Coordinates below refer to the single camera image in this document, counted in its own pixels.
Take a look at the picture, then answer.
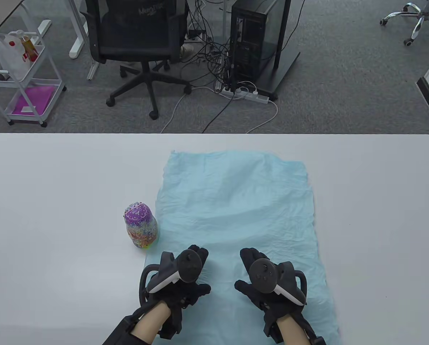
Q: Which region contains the person's left hand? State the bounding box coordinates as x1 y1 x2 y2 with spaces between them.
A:
148 245 212 340

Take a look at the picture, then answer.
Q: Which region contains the person's right hand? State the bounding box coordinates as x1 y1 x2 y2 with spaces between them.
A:
234 248 308 338

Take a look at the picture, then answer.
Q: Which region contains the light blue gift wrapping paper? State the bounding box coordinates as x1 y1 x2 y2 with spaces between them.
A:
144 150 342 345

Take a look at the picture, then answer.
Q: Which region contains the colourful patterned bottle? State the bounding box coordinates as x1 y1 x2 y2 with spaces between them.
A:
124 202 158 249

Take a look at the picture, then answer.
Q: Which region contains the person's right forearm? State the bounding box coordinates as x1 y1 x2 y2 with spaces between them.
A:
276 316 317 345

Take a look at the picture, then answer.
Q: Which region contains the black and white hand controller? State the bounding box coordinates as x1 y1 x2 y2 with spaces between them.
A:
140 250 204 306
248 259 307 307

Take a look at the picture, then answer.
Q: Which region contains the white power strip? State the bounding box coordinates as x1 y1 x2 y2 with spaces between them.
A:
219 86 270 105

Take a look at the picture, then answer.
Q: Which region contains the white rolling cart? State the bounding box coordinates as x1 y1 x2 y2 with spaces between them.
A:
0 31 67 128

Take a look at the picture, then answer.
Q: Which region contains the white desk foot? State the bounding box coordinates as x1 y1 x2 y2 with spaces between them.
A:
29 20 52 38
87 57 100 81

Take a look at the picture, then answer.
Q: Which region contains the black computer tower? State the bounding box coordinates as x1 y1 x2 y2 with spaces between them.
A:
229 0 286 86

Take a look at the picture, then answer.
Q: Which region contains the magenta sheet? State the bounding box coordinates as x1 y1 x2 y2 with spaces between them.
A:
12 86 55 115

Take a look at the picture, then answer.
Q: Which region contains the black office chair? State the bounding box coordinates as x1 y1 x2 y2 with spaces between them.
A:
79 0 192 120

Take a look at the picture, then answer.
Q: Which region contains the white desk leg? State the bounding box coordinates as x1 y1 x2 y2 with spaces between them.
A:
69 0 90 60

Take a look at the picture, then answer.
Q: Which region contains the amber bottle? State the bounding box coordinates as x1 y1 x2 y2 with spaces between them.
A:
20 35 39 62

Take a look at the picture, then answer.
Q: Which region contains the white plastic bag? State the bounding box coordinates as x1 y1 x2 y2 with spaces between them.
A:
0 31 38 81

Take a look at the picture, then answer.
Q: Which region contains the chrome chair base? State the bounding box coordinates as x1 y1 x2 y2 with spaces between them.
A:
380 0 429 46

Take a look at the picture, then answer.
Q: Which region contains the white power cable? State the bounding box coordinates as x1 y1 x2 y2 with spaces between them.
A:
160 86 222 134
246 99 279 134

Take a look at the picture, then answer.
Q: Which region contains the black floor cable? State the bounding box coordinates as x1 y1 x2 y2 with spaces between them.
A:
202 92 236 134

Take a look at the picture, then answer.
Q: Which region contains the tangle of black cables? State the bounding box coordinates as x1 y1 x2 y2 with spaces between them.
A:
180 0 238 92

